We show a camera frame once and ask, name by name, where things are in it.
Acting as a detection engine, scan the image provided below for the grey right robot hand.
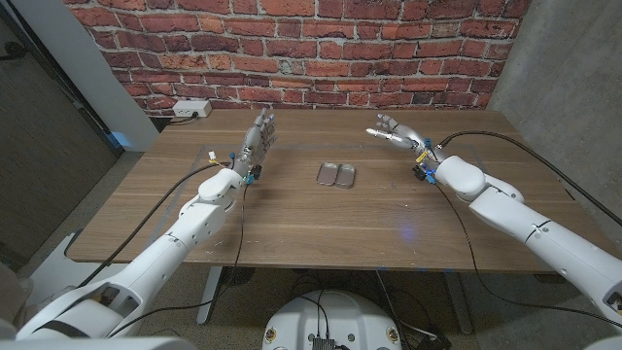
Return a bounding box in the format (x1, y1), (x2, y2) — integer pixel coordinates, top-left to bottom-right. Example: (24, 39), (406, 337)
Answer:
(364, 114), (446, 164)

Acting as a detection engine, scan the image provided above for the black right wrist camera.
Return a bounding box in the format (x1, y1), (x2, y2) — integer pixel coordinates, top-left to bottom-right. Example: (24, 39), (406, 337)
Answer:
(412, 163), (438, 186)

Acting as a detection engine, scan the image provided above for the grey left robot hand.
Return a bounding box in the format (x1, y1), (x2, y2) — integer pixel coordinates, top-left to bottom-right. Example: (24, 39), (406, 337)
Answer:
(231, 107), (278, 179)

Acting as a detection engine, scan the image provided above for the white table leg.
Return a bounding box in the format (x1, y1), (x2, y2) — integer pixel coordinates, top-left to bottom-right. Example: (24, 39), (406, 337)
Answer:
(441, 271), (475, 335)
(196, 265), (224, 326)

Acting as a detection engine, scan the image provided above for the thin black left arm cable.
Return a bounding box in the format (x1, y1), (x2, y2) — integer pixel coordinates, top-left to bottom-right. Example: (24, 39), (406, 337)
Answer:
(106, 182), (250, 339)

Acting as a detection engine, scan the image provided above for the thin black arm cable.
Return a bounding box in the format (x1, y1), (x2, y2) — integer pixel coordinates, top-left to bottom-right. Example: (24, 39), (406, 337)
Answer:
(434, 184), (622, 328)
(106, 182), (250, 339)

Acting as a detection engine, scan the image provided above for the black torso cable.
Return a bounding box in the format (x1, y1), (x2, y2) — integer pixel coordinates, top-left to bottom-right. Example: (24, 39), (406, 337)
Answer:
(295, 295), (331, 339)

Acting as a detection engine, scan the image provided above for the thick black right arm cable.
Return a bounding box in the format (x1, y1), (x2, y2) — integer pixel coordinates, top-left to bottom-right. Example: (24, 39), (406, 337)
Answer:
(436, 129), (622, 228)

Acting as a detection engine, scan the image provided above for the black power strip cord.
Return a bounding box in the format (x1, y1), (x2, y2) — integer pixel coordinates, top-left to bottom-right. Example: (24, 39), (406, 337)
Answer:
(167, 112), (199, 126)

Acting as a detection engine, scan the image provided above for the white power strip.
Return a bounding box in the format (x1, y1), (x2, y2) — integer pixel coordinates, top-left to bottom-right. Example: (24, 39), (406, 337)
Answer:
(172, 99), (213, 119)

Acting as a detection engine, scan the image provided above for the silver hinged tin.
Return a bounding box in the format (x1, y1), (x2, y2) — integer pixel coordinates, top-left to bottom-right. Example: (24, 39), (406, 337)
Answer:
(315, 161), (357, 190)

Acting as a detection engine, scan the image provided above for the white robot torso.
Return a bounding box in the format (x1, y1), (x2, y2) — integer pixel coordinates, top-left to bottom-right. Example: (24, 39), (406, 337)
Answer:
(260, 290), (403, 350)

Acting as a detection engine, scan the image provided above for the red brick print backdrop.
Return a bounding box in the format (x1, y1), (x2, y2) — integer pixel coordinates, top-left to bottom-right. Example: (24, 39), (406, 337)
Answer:
(62, 0), (534, 118)

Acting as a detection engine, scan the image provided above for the dark perforated wall panel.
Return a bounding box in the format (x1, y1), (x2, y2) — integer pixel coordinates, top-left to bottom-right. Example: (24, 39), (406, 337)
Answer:
(0, 4), (122, 268)

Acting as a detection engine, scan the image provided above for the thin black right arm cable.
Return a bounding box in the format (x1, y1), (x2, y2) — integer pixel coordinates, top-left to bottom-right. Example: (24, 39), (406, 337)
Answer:
(434, 184), (622, 328)

